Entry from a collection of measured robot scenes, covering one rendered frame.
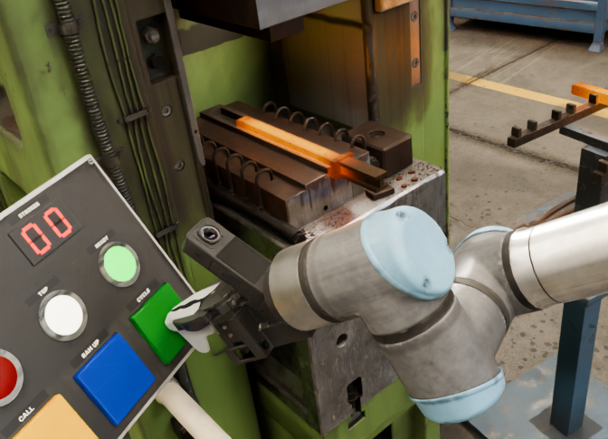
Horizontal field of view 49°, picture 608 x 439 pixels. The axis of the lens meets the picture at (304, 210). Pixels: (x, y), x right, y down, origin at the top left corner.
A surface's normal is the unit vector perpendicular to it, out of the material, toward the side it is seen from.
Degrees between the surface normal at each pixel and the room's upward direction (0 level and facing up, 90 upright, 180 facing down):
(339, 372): 90
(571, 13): 90
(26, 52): 90
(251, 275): 31
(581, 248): 63
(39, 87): 90
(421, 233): 55
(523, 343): 0
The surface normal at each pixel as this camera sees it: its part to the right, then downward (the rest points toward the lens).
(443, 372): 0.00, 0.24
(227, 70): 0.64, 0.33
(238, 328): -0.42, 0.51
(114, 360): 0.72, -0.31
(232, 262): 0.35, -0.65
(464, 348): 0.48, -0.08
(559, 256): -0.73, -0.01
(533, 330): -0.11, -0.85
